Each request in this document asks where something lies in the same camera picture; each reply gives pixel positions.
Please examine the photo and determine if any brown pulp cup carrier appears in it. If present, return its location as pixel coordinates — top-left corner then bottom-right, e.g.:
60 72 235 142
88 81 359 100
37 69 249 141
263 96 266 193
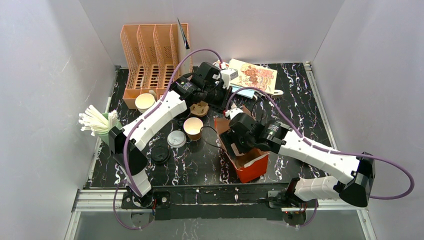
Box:
190 101 210 118

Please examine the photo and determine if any orange paper bag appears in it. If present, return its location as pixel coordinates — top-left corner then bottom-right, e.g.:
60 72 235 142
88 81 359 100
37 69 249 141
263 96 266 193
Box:
214 106 270 184

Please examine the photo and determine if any kraft paper cup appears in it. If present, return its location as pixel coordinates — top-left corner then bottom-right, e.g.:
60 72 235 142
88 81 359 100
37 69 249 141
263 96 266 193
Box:
183 117 204 141

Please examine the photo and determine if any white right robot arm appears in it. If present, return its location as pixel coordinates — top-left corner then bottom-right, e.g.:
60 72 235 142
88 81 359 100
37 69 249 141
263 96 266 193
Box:
219 107 375 208

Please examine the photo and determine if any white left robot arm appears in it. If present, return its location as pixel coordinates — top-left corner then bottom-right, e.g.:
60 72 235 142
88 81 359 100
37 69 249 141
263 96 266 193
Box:
108 62 238 198

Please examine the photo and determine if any grey folder in organizer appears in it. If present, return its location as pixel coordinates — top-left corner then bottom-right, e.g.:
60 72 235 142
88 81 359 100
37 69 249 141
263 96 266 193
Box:
177 18 192 76

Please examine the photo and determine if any light blue paper bag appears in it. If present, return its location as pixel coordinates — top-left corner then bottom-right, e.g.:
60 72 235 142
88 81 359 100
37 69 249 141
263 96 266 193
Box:
230 84 257 99

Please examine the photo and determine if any black paper cup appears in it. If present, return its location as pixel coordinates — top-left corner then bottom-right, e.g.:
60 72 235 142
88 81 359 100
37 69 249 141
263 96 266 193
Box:
174 110 191 126

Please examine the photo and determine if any white cup lid underneath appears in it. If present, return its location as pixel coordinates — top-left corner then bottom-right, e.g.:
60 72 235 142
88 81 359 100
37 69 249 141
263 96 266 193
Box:
167 130 187 149

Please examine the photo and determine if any orange plastic file organizer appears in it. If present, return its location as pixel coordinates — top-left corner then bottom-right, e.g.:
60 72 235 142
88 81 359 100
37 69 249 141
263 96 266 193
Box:
120 23 190 109

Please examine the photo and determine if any black cup lid left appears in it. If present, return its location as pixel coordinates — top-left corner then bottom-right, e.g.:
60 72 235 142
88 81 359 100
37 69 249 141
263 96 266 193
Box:
150 145 171 165

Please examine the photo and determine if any green straw holder cup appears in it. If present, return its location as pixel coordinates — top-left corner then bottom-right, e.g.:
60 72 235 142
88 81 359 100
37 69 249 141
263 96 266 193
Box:
98 112 123 146

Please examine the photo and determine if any white wrapped straws bundle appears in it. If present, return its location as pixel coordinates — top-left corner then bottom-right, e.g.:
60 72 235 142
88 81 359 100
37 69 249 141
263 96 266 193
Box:
78 105 118 136

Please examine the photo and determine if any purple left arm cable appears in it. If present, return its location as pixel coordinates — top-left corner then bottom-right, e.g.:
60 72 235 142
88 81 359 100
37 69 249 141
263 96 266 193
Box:
112 48 223 231

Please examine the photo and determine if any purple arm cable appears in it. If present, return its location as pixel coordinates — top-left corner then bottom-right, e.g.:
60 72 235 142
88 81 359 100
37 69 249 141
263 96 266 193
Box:
112 48 223 231
224 87 416 229

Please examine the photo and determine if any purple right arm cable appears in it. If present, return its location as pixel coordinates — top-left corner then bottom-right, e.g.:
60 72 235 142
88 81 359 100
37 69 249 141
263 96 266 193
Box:
224 87 416 229

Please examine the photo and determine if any aluminium rail frame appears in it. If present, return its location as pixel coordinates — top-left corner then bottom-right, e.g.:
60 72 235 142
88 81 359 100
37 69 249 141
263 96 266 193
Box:
65 183 377 240

